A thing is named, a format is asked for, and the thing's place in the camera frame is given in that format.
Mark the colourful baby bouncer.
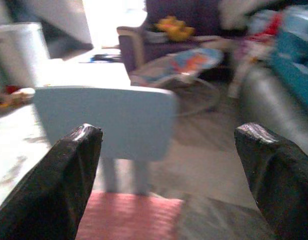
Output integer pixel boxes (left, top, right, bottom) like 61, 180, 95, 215
130, 47, 225, 113

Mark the light blue child chair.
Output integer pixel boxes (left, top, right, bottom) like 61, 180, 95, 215
33, 85, 179, 196

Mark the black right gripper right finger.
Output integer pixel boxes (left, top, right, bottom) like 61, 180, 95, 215
234, 122, 308, 240

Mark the pink pillow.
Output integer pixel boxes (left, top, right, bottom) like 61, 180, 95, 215
75, 191, 185, 240

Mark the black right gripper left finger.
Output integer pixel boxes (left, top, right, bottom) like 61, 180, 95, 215
0, 122, 104, 240

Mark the yellow plush toy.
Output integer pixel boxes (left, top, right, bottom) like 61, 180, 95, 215
155, 16, 196, 42

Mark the brown and red plush toy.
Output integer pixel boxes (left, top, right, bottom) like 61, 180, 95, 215
0, 84, 36, 108

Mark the grey-green leather sofa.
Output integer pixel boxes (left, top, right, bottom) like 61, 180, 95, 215
240, 64, 308, 161

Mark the purple armchair with cream trim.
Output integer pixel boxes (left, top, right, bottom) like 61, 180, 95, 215
116, 0, 235, 73

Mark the black cloth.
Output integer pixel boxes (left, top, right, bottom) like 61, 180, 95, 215
90, 53, 122, 63

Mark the teal blanket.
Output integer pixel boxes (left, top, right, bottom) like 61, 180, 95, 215
270, 7, 308, 113

